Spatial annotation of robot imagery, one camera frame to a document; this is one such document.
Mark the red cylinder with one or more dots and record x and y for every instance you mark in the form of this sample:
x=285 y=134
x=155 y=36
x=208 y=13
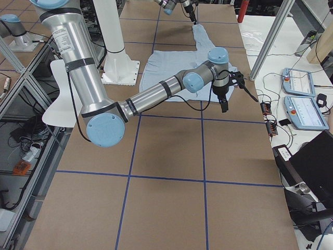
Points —
x=242 y=11

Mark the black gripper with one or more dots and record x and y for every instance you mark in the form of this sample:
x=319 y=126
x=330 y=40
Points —
x=189 y=9
x=220 y=91

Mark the orange device on floor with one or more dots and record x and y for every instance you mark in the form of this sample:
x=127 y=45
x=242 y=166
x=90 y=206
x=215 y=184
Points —
x=21 y=168

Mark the black relay box with wires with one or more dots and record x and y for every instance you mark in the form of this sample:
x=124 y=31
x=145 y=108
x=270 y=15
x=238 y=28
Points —
x=266 y=108

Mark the black laptop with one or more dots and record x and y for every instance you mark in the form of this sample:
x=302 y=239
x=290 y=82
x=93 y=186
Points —
x=312 y=164

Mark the white plastic chair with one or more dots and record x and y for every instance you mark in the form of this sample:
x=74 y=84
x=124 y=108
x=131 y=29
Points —
x=60 y=113

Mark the blue teach pendant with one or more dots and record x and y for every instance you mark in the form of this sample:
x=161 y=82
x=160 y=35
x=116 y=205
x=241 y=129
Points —
x=304 y=113
x=298 y=82

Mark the upper blue teach pendant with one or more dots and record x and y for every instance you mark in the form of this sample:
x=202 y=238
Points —
x=298 y=82

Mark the aluminium frame post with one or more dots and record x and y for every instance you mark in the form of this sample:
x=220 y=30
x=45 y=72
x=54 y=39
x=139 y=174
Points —
x=271 y=37

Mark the clear plastic bag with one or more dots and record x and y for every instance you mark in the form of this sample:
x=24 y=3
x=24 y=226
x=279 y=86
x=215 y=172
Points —
x=253 y=40

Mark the lower blue teach pendant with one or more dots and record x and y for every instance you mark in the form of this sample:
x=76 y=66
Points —
x=304 y=113

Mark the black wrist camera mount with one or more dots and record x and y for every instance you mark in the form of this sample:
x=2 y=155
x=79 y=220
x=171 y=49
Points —
x=239 y=78

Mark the white camera mast with base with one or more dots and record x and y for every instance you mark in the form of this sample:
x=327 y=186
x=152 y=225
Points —
x=118 y=68

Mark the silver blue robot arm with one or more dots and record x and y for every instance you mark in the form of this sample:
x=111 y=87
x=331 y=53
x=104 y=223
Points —
x=169 y=5
x=105 y=119

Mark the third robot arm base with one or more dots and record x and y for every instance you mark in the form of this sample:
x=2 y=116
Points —
x=23 y=41

